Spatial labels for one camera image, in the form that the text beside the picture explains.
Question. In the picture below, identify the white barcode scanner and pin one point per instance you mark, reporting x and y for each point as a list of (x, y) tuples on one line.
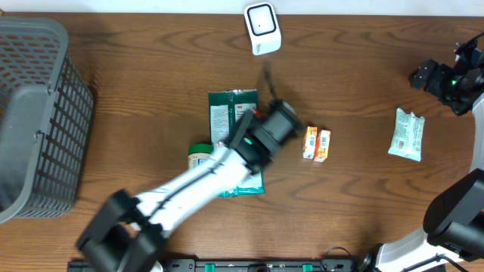
[(263, 28)]

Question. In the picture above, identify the mint green wipes pack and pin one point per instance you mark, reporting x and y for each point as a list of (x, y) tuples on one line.
[(407, 136)]

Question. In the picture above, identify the green 3M adhesive package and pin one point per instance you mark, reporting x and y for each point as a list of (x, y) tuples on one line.
[(225, 108)]

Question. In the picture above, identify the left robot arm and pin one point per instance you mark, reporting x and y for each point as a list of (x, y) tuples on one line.
[(129, 233)]

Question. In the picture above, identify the grey plastic mesh basket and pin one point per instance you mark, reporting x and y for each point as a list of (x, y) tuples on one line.
[(46, 120)]

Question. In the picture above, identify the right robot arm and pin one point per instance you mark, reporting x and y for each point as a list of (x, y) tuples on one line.
[(452, 230)]

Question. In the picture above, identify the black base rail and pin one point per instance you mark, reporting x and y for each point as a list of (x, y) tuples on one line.
[(190, 265)]

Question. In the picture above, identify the orange tissue pack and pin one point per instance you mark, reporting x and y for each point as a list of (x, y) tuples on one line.
[(322, 146), (309, 142)]

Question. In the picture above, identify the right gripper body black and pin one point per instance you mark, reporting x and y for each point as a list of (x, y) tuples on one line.
[(445, 85)]

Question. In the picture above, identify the green-lidded small jar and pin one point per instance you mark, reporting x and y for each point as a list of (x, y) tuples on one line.
[(198, 154)]

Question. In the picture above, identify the red adhesive tube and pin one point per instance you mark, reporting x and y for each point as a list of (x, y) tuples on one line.
[(257, 113)]

